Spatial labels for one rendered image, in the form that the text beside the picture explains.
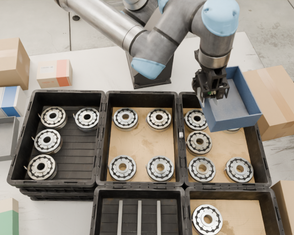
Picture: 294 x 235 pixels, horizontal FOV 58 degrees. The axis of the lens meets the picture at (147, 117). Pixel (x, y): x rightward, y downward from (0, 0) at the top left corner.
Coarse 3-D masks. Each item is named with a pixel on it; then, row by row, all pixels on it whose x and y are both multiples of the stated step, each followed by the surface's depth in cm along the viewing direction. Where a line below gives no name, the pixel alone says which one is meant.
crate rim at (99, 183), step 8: (176, 96) 109; (104, 104) 106; (176, 104) 108; (104, 112) 104; (176, 112) 105; (104, 120) 102; (176, 120) 103; (104, 128) 100; (176, 128) 101; (104, 136) 99; (96, 176) 90; (104, 184) 89; (112, 184) 89; (120, 184) 89; (128, 184) 89; (136, 184) 89; (144, 184) 89; (152, 184) 89; (160, 184) 89; (168, 184) 89; (176, 184) 89
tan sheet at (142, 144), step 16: (112, 112) 116; (144, 112) 116; (112, 128) 112; (144, 128) 112; (112, 144) 108; (128, 144) 108; (144, 144) 108; (160, 144) 108; (144, 160) 104; (144, 176) 101
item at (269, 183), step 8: (256, 128) 101; (184, 136) 99; (256, 136) 100; (184, 144) 97; (184, 152) 96; (264, 152) 96; (184, 160) 94; (264, 160) 96; (184, 168) 92; (264, 168) 93; (184, 176) 91; (184, 184) 91; (192, 184) 90; (200, 184) 90; (216, 184) 90; (224, 184) 90; (232, 184) 90; (240, 184) 90; (256, 184) 90; (264, 184) 90
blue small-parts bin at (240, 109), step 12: (228, 72) 92; (240, 72) 89; (240, 84) 90; (228, 96) 91; (240, 96) 91; (252, 96) 84; (204, 108) 86; (216, 108) 89; (228, 108) 89; (240, 108) 89; (252, 108) 85; (216, 120) 78; (228, 120) 79; (240, 120) 81; (252, 120) 82
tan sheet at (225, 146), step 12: (192, 108) 118; (216, 132) 112; (240, 132) 112; (216, 144) 109; (228, 144) 109; (240, 144) 109; (192, 156) 106; (204, 156) 106; (216, 156) 106; (228, 156) 106; (240, 156) 106; (216, 168) 103; (216, 180) 101; (228, 180) 101; (252, 180) 101
